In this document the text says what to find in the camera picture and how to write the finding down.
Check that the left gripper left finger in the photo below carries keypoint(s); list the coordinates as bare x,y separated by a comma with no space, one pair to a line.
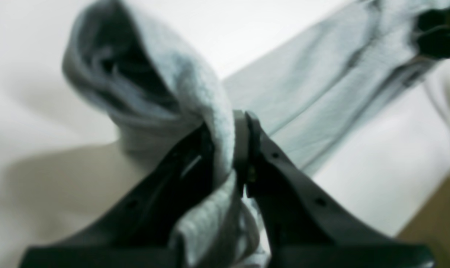
135,232

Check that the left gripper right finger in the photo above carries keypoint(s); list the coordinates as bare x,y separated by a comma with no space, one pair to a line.
305,227

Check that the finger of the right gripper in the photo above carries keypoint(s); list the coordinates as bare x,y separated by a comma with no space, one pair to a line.
433,34

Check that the grey T-shirt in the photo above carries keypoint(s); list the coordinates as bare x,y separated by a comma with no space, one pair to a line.
312,94

